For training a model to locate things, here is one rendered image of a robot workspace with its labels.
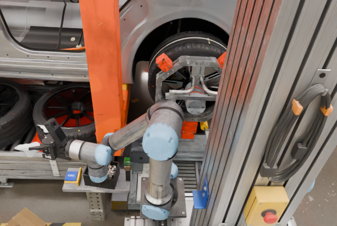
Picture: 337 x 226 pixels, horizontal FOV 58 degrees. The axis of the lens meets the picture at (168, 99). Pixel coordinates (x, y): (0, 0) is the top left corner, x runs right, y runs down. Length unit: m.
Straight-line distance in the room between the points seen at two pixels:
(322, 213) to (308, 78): 2.26
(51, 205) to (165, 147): 1.73
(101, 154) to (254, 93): 0.72
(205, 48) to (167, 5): 0.37
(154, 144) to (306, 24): 0.61
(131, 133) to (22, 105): 1.57
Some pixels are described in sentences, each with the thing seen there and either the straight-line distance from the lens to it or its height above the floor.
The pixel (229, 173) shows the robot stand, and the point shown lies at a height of 1.52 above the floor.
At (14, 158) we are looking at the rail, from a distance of 2.49.
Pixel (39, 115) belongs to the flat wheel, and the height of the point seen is 0.50.
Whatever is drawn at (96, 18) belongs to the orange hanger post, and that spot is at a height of 1.52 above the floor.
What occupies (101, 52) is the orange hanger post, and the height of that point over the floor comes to 1.34.
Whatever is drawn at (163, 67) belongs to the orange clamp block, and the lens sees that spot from 1.98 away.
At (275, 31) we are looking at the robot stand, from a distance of 0.57.
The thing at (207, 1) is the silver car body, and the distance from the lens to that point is 2.02.
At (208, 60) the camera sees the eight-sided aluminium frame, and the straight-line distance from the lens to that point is 1.99.
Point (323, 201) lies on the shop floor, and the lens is 2.93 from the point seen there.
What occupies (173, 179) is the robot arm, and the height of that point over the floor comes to 1.02.
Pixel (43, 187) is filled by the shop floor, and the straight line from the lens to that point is 2.72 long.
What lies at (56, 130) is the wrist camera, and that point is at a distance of 1.26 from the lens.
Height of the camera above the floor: 2.16
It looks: 40 degrees down
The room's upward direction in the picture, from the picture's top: 5 degrees clockwise
